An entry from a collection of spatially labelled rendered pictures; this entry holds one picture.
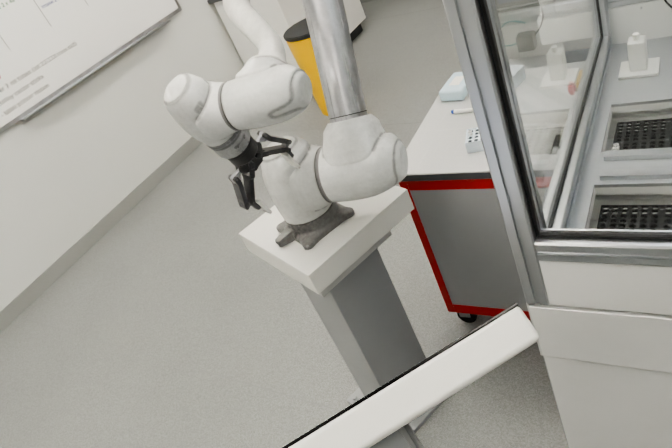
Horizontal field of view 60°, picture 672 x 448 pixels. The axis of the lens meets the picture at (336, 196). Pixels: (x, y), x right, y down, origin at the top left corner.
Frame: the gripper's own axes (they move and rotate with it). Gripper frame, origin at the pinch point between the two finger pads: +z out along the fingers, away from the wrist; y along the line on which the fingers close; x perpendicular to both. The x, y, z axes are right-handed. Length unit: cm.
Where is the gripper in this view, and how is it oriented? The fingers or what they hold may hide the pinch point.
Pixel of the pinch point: (279, 186)
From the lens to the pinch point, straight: 145.7
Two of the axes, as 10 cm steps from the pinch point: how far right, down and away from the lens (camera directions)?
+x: -7.5, -3.1, 5.8
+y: 5.1, -8.3, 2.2
